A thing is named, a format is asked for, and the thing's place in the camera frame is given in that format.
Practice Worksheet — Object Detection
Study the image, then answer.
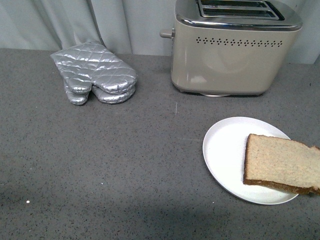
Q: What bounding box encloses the lower silver quilted oven mitt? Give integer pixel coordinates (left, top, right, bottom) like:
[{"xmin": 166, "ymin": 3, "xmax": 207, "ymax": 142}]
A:
[{"xmin": 63, "ymin": 77, "xmax": 137, "ymax": 106}]

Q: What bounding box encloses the white round plate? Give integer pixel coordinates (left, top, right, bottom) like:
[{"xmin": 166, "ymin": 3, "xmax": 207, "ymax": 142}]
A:
[{"xmin": 202, "ymin": 116, "xmax": 297, "ymax": 205}]

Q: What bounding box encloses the slice of brown bread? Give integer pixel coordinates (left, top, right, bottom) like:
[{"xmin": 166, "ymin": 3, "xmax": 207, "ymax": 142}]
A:
[{"xmin": 243, "ymin": 133, "xmax": 320, "ymax": 195}]

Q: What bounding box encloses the grey curtain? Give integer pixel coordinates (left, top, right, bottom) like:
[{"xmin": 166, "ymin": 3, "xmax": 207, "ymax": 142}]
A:
[{"xmin": 0, "ymin": 0, "xmax": 320, "ymax": 65}]

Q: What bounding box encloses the silver quilted oven mitt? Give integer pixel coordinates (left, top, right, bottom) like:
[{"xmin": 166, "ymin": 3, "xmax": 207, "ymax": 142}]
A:
[
  {"xmin": 63, "ymin": 77, "xmax": 137, "ymax": 106},
  {"xmin": 51, "ymin": 41, "xmax": 137, "ymax": 95}
]

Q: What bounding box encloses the beige two-slot toaster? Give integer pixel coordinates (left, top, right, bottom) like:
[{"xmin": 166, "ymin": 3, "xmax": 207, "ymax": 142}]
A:
[{"xmin": 160, "ymin": 0, "xmax": 303, "ymax": 96}]

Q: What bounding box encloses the upper silver quilted oven mitt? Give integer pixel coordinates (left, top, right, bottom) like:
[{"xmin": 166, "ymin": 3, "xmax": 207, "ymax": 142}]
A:
[{"xmin": 51, "ymin": 41, "xmax": 137, "ymax": 95}]

